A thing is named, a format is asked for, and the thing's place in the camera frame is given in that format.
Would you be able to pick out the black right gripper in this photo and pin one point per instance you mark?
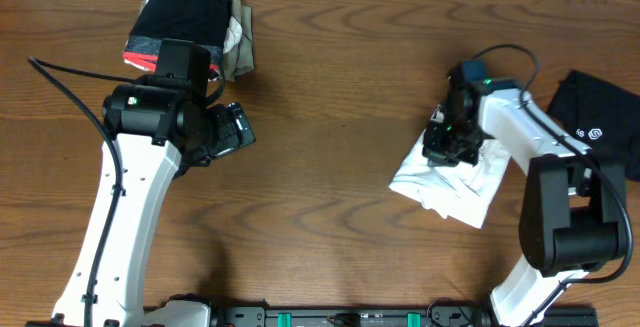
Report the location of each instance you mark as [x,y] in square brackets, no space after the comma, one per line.
[436,156]

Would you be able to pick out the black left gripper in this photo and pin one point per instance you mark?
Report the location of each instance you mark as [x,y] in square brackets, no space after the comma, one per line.
[227,138]

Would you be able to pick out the white t-shirt pixel print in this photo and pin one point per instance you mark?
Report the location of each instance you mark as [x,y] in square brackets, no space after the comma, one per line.
[463,192]

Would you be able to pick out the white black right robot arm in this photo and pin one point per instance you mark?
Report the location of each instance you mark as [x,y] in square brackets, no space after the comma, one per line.
[574,226]

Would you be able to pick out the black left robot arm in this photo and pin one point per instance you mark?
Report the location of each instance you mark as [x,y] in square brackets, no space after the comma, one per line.
[153,136]

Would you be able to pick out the olive grey folded garment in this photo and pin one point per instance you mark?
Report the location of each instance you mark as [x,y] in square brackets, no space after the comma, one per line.
[238,52]

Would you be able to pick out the black folded garment pink trim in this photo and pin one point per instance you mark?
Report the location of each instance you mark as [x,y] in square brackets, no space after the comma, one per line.
[203,22]

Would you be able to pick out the black t-shirt white logo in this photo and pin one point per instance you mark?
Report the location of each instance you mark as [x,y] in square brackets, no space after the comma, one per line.
[600,114]

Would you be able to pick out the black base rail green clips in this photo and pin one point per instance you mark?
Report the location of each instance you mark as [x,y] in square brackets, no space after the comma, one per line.
[375,317]

